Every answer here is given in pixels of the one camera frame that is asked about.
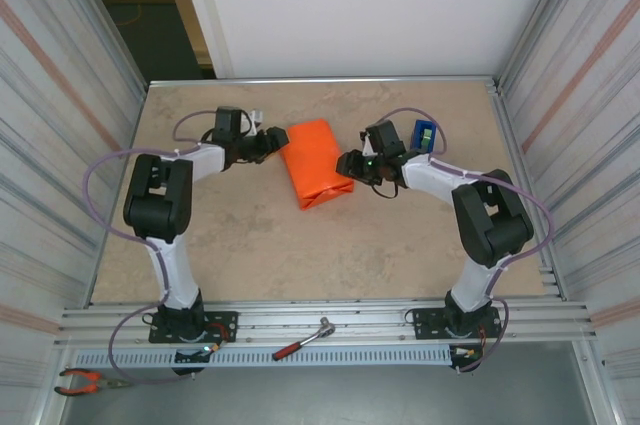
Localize blue tape dispenser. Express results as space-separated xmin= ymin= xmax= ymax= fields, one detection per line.
xmin=409 ymin=118 xmax=440 ymax=154

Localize tan wooden door jamb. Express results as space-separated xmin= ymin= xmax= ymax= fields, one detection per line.
xmin=153 ymin=0 xmax=214 ymax=67

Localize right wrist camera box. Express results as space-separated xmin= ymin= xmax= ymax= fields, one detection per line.
xmin=359 ymin=120 xmax=407 ymax=160

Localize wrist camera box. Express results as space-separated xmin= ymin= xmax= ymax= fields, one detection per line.
xmin=213 ymin=105 xmax=265 ymax=140
xmin=359 ymin=120 xmax=407 ymax=160

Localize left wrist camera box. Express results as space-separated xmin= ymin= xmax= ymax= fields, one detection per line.
xmin=213 ymin=105 xmax=265 ymax=140

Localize aluminium table edge rail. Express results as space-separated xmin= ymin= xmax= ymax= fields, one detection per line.
xmin=147 ymin=75 xmax=501 ymax=91

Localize aluminium corner post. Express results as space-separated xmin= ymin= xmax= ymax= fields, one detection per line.
xmin=69 ymin=0 xmax=151 ymax=96
xmin=492 ymin=0 xmax=581 ymax=96

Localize aluminium mounting rail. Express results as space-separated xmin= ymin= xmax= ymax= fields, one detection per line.
xmin=54 ymin=299 xmax=599 ymax=346

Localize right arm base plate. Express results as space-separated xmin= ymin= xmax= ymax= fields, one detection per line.
xmin=412 ymin=307 xmax=503 ymax=342

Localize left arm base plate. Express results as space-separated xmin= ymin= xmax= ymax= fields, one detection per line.
xmin=148 ymin=311 xmax=239 ymax=345

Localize red-handled ratchet wrench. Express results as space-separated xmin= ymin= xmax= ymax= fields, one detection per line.
xmin=272 ymin=316 xmax=337 ymax=361

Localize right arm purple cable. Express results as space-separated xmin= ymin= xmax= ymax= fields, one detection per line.
xmin=379 ymin=107 xmax=555 ymax=374

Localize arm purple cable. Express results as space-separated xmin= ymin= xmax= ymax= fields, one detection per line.
xmin=379 ymin=107 xmax=555 ymax=374
xmin=82 ymin=109 xmax=221 ymax=382

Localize grey slotted cable duct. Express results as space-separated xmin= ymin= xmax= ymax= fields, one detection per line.
xmin=74 ymin=344 xmax=454 ymax=369

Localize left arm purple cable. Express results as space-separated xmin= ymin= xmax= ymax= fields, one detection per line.
xmin=82 ymin=109 xmax=221 ymax=382

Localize orange-handled pliers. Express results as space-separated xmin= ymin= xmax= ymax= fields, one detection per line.
xmin=53 ymin=368 xmax=134 ymax=397

